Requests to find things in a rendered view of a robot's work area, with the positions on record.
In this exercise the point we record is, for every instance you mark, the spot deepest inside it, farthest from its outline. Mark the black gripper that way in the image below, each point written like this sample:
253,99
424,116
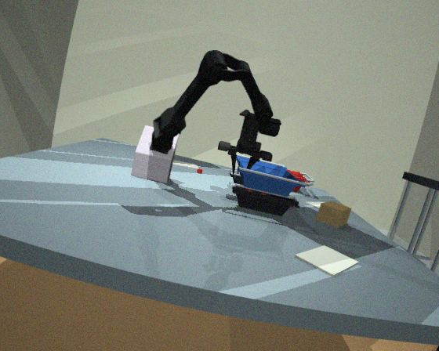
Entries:
232,150

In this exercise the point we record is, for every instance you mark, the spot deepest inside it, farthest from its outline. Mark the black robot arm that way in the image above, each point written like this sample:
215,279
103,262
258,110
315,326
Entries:
212,70

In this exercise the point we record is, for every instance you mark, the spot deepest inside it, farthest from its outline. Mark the blue plastic tray with grey wire bars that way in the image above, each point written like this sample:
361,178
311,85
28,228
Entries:
267,176

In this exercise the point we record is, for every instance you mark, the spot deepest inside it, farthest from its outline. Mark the tan wooden block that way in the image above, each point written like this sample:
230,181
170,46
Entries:
333,214

